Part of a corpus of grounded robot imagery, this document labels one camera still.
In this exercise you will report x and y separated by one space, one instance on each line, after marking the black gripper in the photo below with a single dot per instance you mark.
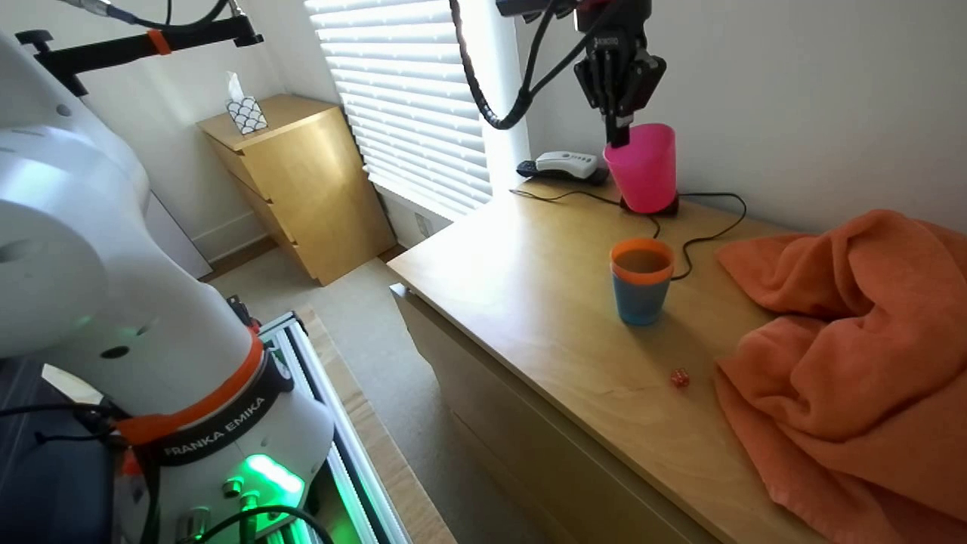
618 64

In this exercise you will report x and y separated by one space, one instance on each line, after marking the pink plastic cup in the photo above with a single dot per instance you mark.
644 171

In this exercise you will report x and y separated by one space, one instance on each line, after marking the orange plastic cup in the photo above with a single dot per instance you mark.
641 272

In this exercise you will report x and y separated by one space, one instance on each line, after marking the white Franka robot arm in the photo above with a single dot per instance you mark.
102 259

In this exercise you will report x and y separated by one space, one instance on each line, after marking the white handheld device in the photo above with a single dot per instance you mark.
566 163

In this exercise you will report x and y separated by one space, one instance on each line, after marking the blue plastic cup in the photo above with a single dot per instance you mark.
641 304

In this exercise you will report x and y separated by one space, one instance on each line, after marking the white window blind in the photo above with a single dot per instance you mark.
410 99

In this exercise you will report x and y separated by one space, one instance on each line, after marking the light wooden dresser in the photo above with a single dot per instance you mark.
546 342

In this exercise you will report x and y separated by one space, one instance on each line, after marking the small red die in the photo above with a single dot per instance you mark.
682 378

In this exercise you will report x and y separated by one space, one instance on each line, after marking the small wooden cabinet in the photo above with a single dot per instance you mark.
304 192

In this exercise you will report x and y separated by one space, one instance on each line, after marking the orange towel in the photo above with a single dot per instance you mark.
857 371

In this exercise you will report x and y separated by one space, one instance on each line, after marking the patterned tissue box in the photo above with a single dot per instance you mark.
247 109

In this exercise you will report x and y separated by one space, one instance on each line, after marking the aluminium robot stand frame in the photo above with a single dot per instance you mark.
333 423

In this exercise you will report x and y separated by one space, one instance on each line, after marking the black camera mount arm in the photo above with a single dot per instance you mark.
123 48

